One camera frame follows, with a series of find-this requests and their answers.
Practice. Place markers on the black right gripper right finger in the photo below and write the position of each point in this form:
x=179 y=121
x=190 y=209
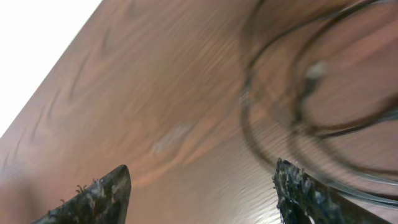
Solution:
x=302 y=199

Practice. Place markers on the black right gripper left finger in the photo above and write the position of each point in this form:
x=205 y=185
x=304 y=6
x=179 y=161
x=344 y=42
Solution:
x=106 y=201

